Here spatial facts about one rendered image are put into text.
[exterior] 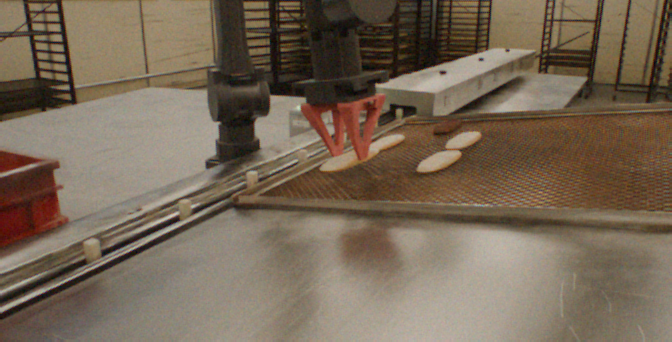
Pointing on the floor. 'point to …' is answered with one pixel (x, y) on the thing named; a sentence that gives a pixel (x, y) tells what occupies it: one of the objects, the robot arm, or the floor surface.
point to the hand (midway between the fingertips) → (349, 151)
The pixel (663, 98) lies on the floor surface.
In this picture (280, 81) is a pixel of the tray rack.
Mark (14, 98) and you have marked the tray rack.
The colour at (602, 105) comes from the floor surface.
